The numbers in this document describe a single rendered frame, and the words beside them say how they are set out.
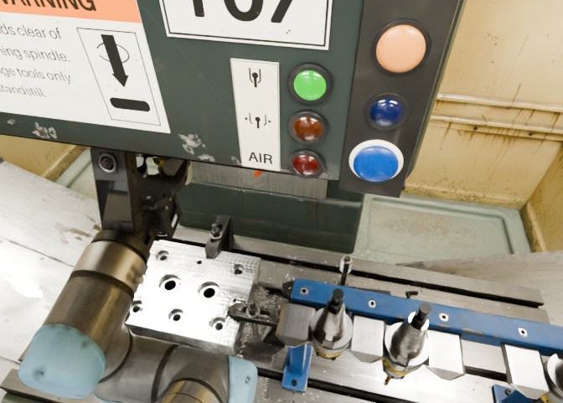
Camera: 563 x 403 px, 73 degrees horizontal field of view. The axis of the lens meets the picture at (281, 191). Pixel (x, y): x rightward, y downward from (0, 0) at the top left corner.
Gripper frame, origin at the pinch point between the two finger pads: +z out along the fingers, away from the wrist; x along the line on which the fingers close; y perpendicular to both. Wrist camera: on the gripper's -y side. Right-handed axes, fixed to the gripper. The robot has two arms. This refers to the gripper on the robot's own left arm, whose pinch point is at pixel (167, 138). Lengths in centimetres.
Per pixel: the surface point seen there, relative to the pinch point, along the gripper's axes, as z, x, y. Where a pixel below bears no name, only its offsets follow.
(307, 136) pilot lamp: -23.0, 23.0, -21.4
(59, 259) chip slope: 17, -63, 73
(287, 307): -16.2, 20.6, 19.2
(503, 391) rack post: -15, 66, 50
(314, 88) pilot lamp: -22.8, 23.3, -25.1
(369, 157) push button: -23.6, 27.2, -20.6
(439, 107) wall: 74, 63, 42
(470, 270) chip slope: 28, 74, 71
